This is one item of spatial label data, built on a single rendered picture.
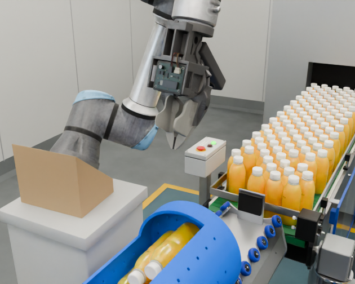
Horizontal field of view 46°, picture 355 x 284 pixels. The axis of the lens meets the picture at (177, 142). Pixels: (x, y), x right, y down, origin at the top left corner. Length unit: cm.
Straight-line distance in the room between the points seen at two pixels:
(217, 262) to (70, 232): 40
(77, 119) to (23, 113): 310
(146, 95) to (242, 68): 467
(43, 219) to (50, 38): 342
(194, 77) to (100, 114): 61
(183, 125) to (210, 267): 40
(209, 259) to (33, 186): 57
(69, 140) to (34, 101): 320
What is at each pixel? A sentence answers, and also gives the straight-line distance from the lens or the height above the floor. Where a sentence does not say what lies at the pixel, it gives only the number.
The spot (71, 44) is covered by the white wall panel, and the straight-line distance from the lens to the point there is 476.
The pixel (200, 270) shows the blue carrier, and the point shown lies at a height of 118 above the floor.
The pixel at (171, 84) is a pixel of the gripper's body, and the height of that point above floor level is 162.
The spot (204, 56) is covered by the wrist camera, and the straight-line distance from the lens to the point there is 72.
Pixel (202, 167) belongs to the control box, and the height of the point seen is 105.
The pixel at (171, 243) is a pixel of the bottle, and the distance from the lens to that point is 103.
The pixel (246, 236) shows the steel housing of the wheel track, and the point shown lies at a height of 93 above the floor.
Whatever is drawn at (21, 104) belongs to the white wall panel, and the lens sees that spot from 429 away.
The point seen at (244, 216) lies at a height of 94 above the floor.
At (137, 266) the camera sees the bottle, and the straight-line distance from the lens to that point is 106.
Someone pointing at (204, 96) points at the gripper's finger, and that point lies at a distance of 70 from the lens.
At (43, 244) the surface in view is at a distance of 128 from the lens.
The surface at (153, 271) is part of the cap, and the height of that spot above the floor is 115.
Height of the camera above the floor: 178
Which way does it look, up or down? 22 degrees down
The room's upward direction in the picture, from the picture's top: straight up
